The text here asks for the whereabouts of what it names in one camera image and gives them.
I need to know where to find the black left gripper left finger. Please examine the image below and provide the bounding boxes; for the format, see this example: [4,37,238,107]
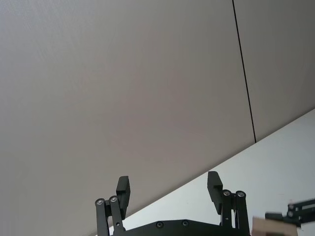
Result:
[94,175,131,236]

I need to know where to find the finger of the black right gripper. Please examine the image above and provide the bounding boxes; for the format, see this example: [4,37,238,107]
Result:
[265,198,315,228]

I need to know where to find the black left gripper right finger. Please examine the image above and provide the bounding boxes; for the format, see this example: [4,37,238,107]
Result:
[207,171,248,231]

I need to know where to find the tan wooden block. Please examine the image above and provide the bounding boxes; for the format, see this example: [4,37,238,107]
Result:
[252,216,299,236]

